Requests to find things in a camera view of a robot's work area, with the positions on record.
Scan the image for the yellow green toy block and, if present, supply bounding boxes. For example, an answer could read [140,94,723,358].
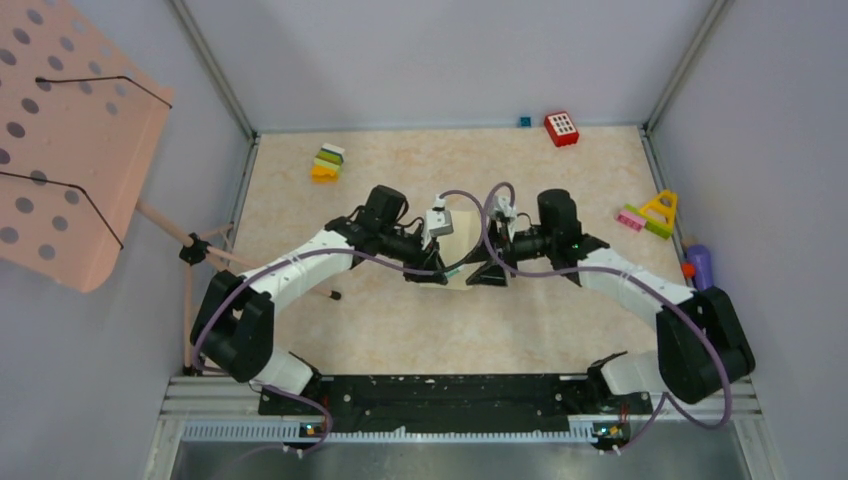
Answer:
[637,190,678,240]

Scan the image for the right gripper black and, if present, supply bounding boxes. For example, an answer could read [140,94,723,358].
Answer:
[464,216,556,287]

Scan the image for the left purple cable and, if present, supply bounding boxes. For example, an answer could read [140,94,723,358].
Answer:
[190,189,488,458]

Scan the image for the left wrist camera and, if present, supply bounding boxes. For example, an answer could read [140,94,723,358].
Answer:
[423,195,454,240]

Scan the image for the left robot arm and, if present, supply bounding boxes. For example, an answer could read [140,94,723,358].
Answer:
[190,185,453,414]

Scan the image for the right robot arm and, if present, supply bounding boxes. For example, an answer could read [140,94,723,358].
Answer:
[482,183,756,412]

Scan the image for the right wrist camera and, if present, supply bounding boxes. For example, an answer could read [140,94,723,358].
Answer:
[491,195,518,226]

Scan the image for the stacked colourful toy blocks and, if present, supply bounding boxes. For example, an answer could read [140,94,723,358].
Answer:
[310,143,345,183]

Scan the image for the pink small block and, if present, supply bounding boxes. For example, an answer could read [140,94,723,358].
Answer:
[616,209,647,232]

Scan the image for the yellow envelope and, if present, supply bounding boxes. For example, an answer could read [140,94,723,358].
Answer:
[419,210,481,291]

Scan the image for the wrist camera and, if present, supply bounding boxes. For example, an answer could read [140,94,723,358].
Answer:
[423,195,454,240]
[491,195,518,226]

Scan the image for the purple cable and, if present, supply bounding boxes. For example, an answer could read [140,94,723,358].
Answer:
[190,189,488,458]
[482,182,734,455]

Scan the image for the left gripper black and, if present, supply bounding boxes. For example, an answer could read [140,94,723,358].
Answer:
[379,224,448,284]

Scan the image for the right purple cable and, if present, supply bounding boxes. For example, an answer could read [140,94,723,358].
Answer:
[482,182,734,455]

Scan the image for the pink perforated music stand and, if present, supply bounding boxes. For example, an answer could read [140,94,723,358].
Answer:
[0,0,343,372]

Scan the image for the glue stick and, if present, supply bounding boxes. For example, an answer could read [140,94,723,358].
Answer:
[444,266,464,278]

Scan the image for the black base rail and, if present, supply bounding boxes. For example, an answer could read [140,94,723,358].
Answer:
[158,370,763,452]

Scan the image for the red toy block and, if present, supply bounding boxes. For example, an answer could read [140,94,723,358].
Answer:
[543,111,580,148]

